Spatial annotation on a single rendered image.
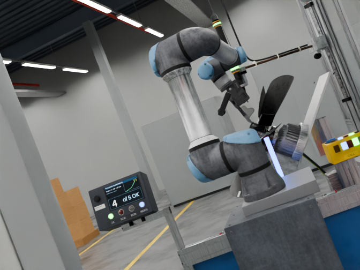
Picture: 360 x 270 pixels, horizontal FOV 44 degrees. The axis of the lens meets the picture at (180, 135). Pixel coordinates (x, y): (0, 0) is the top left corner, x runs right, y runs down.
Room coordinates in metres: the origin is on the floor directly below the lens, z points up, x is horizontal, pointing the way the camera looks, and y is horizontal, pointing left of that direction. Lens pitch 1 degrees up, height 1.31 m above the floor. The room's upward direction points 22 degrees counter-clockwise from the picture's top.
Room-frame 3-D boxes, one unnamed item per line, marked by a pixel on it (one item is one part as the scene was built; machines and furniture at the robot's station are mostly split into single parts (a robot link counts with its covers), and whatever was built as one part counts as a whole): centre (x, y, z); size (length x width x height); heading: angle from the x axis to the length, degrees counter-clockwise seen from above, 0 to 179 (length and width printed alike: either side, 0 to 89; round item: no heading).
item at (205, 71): (1.97, -0.24, 1.56); 0.11 x 0.11 x 0.08; 68
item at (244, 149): (1.52, -0.19, 1.20); 0.13 x 0.12 x 0.14; 68
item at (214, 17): (2.28, -0.39, 1.66); 0.04 x 0.04 x 0.46
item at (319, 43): (2.58, -0.94, 1.55); 0.10 x 0.07 x 0.08; 118
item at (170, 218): (1.99, 0.18, 0.96); 0.03 x 0.03 x 0.20; 83
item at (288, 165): (2.23, -0.41, 0.98); 0.20 x 0.16 x 0.20; 83
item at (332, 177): (2.47, -0.75, 0.73); 0.15 x 0.09 x 0.22; 83
